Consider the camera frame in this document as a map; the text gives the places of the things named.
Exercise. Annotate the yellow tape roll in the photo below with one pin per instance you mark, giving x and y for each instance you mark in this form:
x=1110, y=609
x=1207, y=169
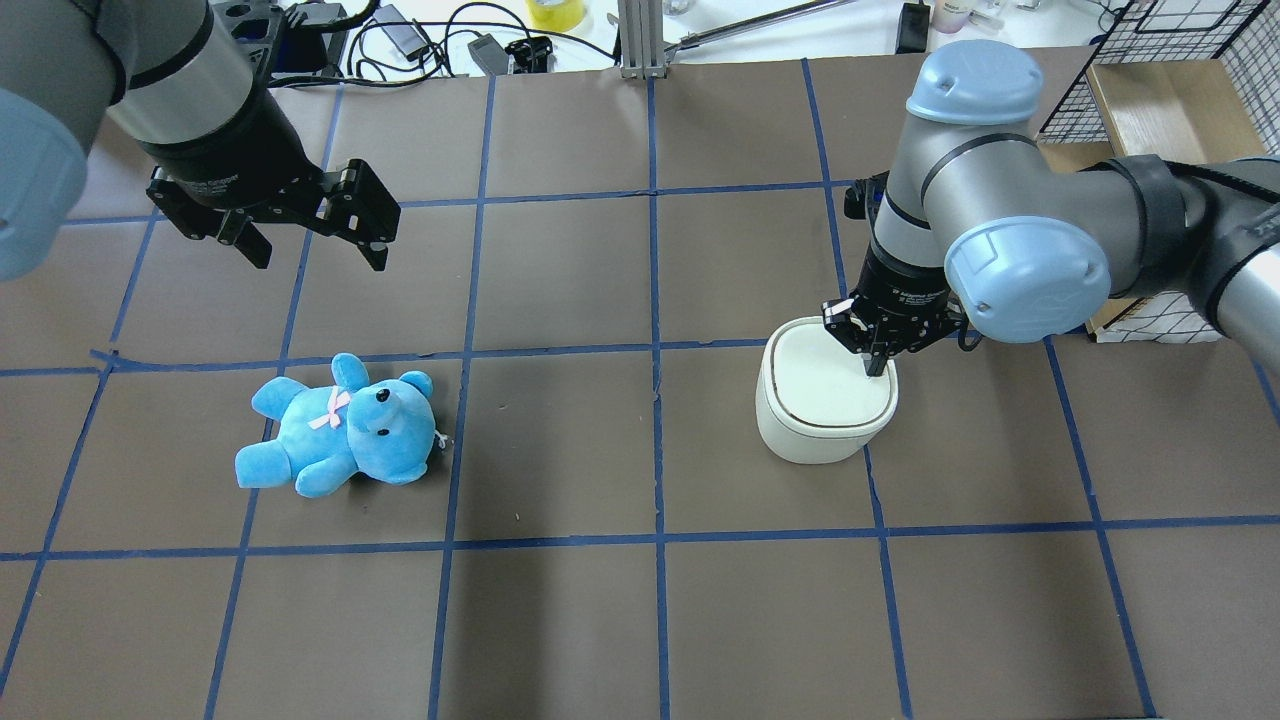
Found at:
x=560, y=16

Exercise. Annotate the black power adapter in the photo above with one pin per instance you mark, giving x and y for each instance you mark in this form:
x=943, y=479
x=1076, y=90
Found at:
x=403, y=34

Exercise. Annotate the grid-patterned storage box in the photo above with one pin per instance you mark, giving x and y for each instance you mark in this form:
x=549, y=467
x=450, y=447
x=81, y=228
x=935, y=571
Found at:
x=1183, y=80

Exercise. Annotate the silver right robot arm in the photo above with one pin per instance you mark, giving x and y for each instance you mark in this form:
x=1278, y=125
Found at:
x=972, y=229

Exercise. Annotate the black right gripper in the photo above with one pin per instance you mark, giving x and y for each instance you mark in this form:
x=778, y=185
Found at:
x=903, y=292

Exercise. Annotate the white trash can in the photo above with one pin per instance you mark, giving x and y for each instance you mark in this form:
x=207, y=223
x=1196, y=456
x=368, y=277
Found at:
x=814, y=401

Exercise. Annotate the blue teddy bear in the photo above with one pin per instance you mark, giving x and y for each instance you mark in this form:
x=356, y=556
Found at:
x=384, y=430

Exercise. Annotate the aluminium frame post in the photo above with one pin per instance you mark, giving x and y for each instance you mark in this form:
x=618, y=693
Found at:
x=640, y=32

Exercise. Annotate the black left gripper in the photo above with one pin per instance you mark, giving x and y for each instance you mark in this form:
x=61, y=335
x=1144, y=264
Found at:
x=232, y=150

